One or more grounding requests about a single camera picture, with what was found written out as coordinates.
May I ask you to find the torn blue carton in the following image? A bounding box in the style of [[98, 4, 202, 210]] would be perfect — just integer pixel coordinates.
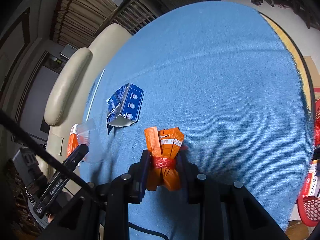
[[106, 83, 145, 136]]

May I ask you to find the orange packet bundle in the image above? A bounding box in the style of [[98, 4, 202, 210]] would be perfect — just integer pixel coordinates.
[[144, 127, 188, 192]]

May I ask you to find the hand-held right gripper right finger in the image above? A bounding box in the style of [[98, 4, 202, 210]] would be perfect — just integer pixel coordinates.
[[179, 152, 288, 240]]

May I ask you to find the beige curtain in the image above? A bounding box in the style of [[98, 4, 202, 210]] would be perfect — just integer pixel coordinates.
[[50, 0, 118, 48]]

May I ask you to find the cream leather sofa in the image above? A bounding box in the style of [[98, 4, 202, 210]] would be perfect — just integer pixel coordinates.
[[37, 23, 133, 170]]

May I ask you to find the thin white stick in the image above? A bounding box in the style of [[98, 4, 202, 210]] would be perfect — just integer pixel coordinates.
[[84, 69, 105, 122]]

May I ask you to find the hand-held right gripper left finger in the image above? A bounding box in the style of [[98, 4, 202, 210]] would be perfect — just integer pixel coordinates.
[[51, 150, 153, 240]]

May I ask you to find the wooden baby crib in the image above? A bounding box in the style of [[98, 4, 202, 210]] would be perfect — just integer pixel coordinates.
[[111, 0, 160, 35]]

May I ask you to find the red and white box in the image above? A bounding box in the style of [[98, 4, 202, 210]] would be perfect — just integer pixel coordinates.
[[301, 160, 320, 198]]

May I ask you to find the white standing air conditioner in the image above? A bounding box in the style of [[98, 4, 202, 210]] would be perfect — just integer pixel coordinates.
[[61, 44, 76, 58]]

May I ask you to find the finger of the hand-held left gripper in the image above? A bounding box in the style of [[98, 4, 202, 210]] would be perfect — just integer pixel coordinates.
[[65, 144, 89, 167]]

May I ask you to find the clear plastic wrapper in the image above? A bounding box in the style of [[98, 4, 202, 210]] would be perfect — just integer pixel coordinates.
[[75, 119, 98, 147]]

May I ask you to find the round blue-covered table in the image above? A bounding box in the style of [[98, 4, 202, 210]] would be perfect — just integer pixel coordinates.
[[79, 1, 316, 240]]

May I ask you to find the black cable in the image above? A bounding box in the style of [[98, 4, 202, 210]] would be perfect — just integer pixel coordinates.
[[0, 109, 103, 207]]

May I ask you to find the orange and white box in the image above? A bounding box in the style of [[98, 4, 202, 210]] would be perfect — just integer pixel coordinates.
[[66, 124, 80, 159]]

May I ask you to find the red plastic mesh basket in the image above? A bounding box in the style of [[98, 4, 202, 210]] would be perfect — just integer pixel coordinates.
[[296, 127, 320, 227]]

